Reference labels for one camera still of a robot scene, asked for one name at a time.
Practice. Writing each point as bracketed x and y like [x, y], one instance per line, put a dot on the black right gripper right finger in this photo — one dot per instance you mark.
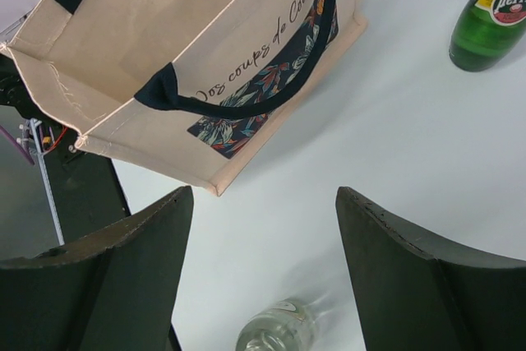
[417, 290]

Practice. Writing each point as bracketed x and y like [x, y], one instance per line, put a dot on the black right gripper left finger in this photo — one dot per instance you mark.
[113, 289]

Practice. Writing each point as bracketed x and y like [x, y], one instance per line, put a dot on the beige canvas tote bag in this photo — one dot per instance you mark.
[191, 89]

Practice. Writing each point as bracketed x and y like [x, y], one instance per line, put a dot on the clear glass bottle green cap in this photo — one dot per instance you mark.
[288, 324]

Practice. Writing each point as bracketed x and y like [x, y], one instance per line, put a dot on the green bottle far left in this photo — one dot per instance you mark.
[486, 31]

